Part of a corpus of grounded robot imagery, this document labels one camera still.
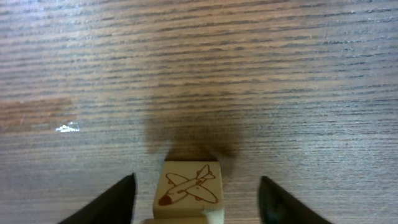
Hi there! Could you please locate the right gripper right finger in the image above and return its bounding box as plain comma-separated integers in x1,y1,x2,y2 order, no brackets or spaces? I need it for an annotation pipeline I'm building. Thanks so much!
257,176,331,224

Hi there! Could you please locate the wooden block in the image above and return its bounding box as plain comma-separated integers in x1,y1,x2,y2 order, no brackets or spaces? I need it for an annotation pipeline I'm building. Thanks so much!
153,161,224,223

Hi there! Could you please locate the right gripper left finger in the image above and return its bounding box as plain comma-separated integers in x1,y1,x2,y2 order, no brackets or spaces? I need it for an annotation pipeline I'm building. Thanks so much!
60,173,137,224

